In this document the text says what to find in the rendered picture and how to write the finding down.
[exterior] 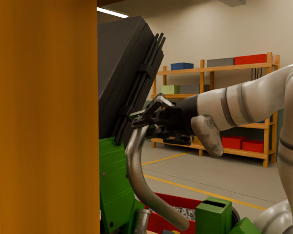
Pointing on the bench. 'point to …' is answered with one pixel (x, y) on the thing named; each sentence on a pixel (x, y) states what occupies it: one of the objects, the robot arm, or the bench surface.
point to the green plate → (114, 185)
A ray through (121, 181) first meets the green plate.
